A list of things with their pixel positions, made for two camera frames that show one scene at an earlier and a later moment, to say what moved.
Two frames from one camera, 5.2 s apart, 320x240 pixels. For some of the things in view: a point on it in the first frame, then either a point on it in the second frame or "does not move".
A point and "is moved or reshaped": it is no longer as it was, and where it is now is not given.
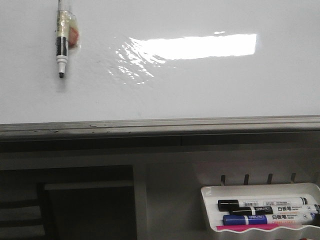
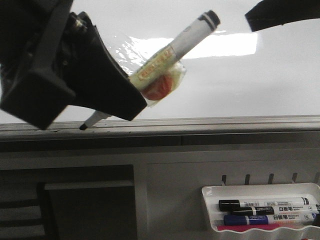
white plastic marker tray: x=213 y=192 does not move
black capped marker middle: x=267 y=210 does not move
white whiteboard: x=141 y=60 does not move
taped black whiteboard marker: x=67 y=34 is moved or reshaped
